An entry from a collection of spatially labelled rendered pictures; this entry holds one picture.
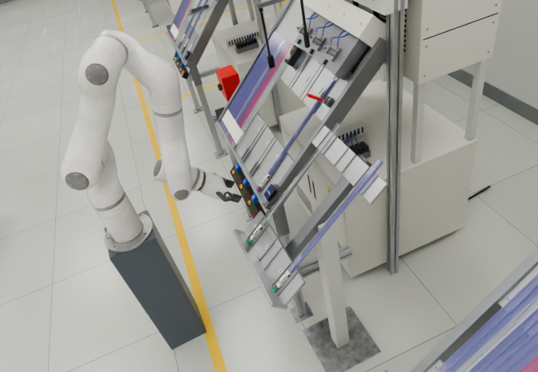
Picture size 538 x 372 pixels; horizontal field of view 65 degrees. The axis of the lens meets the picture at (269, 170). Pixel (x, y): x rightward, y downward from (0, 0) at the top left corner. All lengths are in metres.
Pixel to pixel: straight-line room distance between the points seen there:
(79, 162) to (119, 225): 0.32
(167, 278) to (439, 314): 1.21
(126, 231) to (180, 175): 0.39
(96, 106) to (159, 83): 0.20
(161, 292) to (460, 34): 1.50
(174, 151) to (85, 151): 0.27
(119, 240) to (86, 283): 1.03
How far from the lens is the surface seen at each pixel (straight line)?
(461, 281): 2.24
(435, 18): 1.53
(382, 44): 1.44
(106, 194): 1.54
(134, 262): 1.71
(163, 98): 1.27
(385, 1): 1.34
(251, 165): 1.74
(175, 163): 1.35
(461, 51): 1.67
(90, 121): 1.35
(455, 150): 1.94
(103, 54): 1.21
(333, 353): 2.01
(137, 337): 2.32
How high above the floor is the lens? 1.81
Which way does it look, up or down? 39 degrees down
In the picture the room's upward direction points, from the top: 13 degrees counter-clockwise
